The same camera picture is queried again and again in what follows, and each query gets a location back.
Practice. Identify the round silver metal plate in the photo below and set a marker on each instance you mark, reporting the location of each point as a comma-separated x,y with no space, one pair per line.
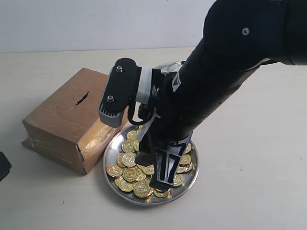
188,172

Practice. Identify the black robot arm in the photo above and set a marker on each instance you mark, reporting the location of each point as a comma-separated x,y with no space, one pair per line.
239,36

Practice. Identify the gold coin bottom front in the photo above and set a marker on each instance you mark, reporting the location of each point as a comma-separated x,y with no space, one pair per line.
142,189

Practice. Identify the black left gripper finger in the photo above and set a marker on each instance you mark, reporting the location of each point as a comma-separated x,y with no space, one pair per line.
146,154

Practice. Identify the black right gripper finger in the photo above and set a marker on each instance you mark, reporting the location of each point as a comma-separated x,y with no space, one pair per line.
167,156

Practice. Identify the cardboard box with slot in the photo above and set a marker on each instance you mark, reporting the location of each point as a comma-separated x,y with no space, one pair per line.
66,127

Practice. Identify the gold coin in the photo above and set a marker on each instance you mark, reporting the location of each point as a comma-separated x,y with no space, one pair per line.
128,159
114,170
142,189
161,193

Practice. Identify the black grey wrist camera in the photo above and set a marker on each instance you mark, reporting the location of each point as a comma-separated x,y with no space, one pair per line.
120,89

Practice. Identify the black object at edge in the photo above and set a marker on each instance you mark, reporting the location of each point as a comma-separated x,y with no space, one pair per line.
5,166

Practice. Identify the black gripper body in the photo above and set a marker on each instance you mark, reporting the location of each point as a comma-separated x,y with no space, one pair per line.
183,100

